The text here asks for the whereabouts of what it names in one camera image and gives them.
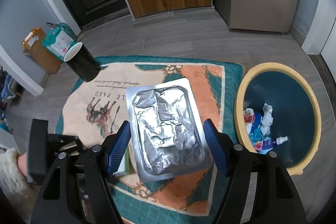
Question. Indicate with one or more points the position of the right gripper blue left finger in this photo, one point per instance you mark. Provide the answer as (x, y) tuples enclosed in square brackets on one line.
[(116, 150)]

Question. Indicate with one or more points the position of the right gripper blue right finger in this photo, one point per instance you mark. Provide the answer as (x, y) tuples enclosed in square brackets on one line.
[(218, 144)]

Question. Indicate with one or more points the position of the silver foil blister pack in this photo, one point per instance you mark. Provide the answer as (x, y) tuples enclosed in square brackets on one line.
[(166, 131)]

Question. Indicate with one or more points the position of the white tissue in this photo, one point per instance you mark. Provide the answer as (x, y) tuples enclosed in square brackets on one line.
[(266, 120)]

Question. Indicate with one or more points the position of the yellow rimmed teal trash bin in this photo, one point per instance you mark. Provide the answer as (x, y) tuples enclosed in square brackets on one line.
[(295, 114)]

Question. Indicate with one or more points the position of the person's left hand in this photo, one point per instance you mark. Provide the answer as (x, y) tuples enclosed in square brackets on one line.
[(22, 164)]

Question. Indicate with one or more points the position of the white medicine box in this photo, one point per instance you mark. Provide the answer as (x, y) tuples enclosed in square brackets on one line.
[(123, 166)]

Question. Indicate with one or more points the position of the red white wrapper in bin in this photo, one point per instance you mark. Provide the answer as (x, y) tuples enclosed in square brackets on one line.
[(249, 119)]

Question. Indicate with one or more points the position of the teal orange printed rug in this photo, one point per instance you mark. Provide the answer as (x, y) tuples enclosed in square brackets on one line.
[(95, 110)]

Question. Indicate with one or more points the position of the blue white wrapper in bin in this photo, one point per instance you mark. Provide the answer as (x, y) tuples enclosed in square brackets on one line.
[(256, 137)]

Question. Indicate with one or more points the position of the small white dropper bottle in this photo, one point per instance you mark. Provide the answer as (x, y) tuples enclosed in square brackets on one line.
[(281, 140)]

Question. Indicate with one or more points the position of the black cup white inside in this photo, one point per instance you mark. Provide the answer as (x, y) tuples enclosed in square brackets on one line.
[(80, 60)]

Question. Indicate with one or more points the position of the brown cardboard box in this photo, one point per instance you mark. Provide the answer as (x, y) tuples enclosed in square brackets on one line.
[(33, 48)]

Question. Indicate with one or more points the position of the teal printed bag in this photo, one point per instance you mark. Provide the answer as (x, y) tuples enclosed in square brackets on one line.
[(59, 40)]

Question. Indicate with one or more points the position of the white interior door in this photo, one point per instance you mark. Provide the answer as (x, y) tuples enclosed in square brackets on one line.
[(328, 51)]

